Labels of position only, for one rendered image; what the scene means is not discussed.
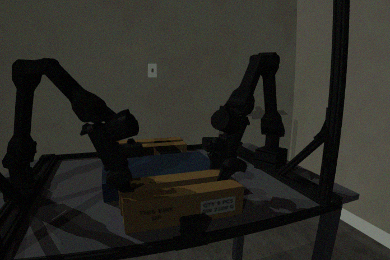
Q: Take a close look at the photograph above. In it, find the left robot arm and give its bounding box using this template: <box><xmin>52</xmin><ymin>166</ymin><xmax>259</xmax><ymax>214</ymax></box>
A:
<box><xmin>2</xmin><ymin>58</ymin><xmax>143</xmax><ymax>186</ymax></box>

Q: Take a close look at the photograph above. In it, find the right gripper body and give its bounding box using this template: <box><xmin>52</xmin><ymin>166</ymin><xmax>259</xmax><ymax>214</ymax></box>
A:
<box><xmin>204</xmin><ymin>132</ymin><xmax>247</xmax><ymax>173</ymax></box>

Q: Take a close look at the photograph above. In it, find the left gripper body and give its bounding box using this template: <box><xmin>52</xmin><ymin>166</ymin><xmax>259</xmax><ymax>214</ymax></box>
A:
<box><xmin>96</xmin><ymin>141</ymin><xmax>132</xmax><ymax>189</ymax></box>

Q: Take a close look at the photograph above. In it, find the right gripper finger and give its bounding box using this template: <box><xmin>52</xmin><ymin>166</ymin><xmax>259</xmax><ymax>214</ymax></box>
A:
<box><xmin>207</xmin><ymin>154</ymin><xmax>223</xmax><ymax>170</ymax></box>
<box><xmin>217</xmin><ymin>162</ymin><xmax>238</xmax><ymax>181</ymax></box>

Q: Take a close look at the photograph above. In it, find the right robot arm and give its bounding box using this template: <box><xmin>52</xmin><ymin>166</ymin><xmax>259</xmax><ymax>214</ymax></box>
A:
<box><xmin>202</xmin><ymin>52</ymin><xmax>285</xmax><ymax>153</ymax></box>

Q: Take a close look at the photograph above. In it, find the brown cardboard carton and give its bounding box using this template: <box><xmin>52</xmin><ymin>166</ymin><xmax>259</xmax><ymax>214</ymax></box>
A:
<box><xmin>121</xmin><ymin>179</ymin><xmax>244</xmax><ymax>234</ymax></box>
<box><xmin>117</xmin><ymin>137</ymin><xmax>183</xmax><ymax>145</ymax></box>
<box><xmin>129</xmin><ymin>169</ymin><xmax>220</xmax><ymax>192</ymax></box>
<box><xmin>142</xmin><ymin>141</ymin><xmax>187</xmax><ymax>156</ymax></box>

